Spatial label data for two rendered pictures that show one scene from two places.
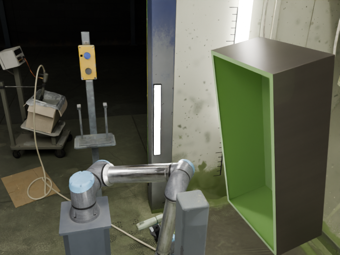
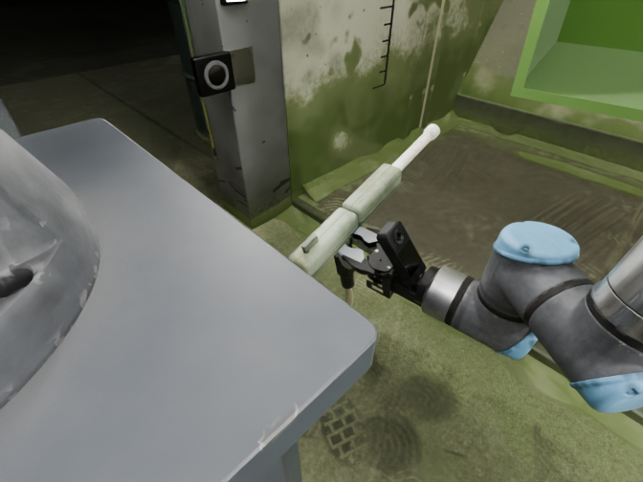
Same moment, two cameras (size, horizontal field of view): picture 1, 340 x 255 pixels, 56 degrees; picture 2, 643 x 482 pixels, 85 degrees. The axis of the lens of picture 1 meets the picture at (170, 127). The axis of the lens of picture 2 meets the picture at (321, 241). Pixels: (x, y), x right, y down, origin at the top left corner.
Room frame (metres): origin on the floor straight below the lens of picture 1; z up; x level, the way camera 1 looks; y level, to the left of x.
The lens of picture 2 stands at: (1.45, 0.40, 0.76)
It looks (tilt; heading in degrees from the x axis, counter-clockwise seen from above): 40 degrees down; 331
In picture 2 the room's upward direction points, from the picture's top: straight up
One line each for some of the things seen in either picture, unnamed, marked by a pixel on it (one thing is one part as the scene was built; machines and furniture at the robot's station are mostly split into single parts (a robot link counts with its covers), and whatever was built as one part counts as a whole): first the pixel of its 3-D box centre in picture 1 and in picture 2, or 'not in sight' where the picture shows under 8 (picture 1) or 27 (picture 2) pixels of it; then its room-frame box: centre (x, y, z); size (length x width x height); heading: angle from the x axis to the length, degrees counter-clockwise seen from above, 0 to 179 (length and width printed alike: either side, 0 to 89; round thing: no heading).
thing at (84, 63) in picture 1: (87, 62); not in sight; (2.44, 0.65, 1.42); 0.12 x 0.06 x 0.26; 105
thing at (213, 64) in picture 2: not in sight; (214, 74); (2.37, 0.19, 0.51); 0.10 x 0.02 x 0.09; 105
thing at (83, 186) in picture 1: (83, 187); not in sight; (1.63, 0.53, 0.83); 0.17 x 0.15 x 0.18; 161
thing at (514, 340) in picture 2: not in sight; (494, 317); (1.62, -0.01, 0.30); 0.12 x 0.09 x 0.10; 22
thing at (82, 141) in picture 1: (93, 123); not in sight; (2.34, 0.62, 0.95); 0.26 x 0.15 x 0.32; 105
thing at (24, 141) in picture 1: (33, 102); not in sight; (3.60, 1.67, 0.64); 0.73 x 0.50 x 1.27; 95
